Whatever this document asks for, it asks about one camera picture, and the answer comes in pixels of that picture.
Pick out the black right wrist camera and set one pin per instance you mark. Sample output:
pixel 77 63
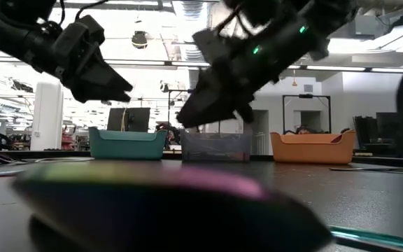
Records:
pixel 208 45

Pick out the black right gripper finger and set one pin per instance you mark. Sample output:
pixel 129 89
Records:
pixel 215 98
pixel 246 113

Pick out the background black robot arms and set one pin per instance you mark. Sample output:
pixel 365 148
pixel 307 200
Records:
pixel 304 130
pixel 168 131

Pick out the long ceiling light strip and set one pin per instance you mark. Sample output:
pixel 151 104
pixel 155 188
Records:
pixel 135 63

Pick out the orange plastic bin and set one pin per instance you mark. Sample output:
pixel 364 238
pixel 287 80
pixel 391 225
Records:
pixel 310 152

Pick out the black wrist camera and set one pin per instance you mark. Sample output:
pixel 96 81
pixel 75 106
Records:
pixel 93 31
pixel 208 45

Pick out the white round pillar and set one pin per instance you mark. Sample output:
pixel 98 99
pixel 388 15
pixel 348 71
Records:
pixel 47 122

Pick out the silver air duct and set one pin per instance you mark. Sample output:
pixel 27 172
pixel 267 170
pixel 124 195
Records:
pixel 192 10

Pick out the black stand frame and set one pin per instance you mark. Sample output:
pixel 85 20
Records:
pixel 169 112
pixel 305 96

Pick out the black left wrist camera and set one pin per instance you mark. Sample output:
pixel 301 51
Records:
pixel 93 31

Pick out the black equipment rack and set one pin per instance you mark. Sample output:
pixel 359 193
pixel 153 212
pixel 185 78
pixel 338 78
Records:
pixel 376 129

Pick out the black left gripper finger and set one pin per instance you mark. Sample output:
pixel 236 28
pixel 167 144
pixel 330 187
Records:
pixel 103 75
pixel 96 96

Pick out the black table edge rail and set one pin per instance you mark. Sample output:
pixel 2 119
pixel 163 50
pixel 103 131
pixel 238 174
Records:
pixel 40 154

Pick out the grey translucent plastic bin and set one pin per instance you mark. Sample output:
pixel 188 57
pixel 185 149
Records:
pixel 215 145

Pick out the black ceiling dome camera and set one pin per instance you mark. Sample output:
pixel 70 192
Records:
pixel 139 40

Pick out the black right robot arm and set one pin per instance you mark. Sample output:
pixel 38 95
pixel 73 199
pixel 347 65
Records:
pixel 327 17

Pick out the black fork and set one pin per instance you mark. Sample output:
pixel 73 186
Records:
pixel 362 169

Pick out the teal plastic bin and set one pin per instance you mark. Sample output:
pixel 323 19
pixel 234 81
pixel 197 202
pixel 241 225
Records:
pixel 128 145

